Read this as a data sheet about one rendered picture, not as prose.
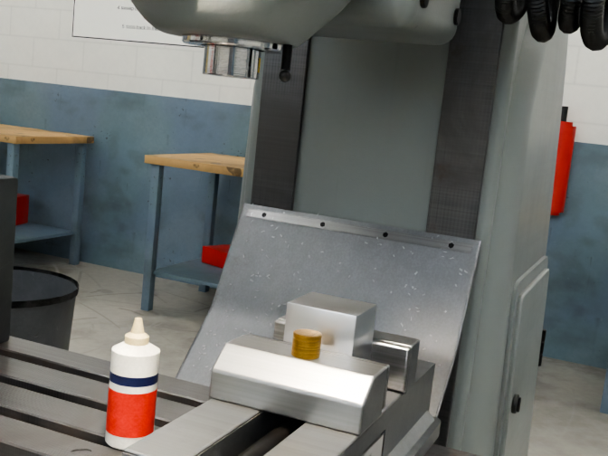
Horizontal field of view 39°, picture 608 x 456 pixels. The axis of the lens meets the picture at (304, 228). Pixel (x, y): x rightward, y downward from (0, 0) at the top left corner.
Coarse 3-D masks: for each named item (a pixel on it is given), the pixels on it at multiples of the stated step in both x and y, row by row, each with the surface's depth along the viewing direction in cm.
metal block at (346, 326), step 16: (288, 304) 69; (304, 304) 69; (320, 304) 69; (336, 304) 70; (352, 304) 71; (368, 304) 71; (288, 320) 69; (304, 320) 69; (320, 320) 68; (336, 320) 68; (352, 320) 67; (368, 320) 70; (288, 336) 69; (336, 336) 68; (352, 336) 67; (368, 336) 71; (336, 352) 68; (352, 352) 67; (368, 352) 71
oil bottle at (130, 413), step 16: (128, 336) 71; (144, 336) 71; (112, 352) 71; (128, 352) 70; (144, 352) 71; (112, 368) 71; (128, 368) 70; (144, 368) 70; (112, 384) 71; (128, 384) 70; (144, 384) 71; (112, 400) 71; (128, 400) 71; (144, 400) 71; (112, 416) 71; (128, 416) 71; (144, 416) 71; (112, 432) 71; (128, 432) 71; (144, 432) 72
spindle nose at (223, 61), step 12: (204, 48) 71; (216, 48) 70; (228, 48) 69; (240, 48) 70; (204, 60) 71; (216, 60) 70; (228, 60) 70; (240, 60) 70; (252, 60) 70; (204, 72) 71; (216, 72) 70; (228, 72) 70; (240, 72) 70; (252, 72) 71
